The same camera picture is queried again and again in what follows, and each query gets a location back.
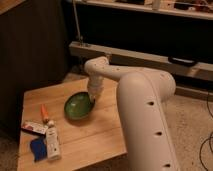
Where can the orange marker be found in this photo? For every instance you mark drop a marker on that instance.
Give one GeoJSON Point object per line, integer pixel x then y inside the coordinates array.
{"type": "Point", "coordinates": [44, 114]}

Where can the metal pole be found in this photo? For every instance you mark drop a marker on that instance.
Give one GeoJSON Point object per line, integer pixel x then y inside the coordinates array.
{"type": "Point", "coordinates": [80, 39]}

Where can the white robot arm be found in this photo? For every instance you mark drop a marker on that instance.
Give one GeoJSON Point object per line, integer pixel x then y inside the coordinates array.
{"type": "Point", "coordinates": [140, 93]}

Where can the red white black box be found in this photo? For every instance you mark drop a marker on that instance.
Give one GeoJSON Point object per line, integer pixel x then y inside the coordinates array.
{"type": "Point", "coordinates": [34, 127]}

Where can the grey metal beam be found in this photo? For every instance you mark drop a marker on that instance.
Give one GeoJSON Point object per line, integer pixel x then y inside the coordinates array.
{"type": "Point", "coordinates": [200, 70]}

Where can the wooden table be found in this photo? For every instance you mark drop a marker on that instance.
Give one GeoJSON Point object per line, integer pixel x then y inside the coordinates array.
{"type": "Point", "coordinates": [85, 142]}

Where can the black handle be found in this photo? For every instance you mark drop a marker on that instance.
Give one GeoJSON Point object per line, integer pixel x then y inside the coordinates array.
{"type": "Point", "coordinates": [182, 62]}

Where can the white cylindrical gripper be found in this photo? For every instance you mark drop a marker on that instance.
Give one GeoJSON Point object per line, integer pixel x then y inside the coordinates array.
{"type": "Point", "coordinates": [95, 88]}

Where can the cluttered shelf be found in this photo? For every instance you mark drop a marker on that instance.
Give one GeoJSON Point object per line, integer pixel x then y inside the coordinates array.
{"type": "Point", "coordinates": [156, 6]}

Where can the green ceramic bowl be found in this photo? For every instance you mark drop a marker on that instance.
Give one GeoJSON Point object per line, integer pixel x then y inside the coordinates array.
{"type": "Point", "coordinates": [78, 106]}

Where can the blue sponge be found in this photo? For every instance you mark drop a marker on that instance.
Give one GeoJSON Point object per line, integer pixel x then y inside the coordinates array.
{"type": "Point", "coordinates": [38, 148]}

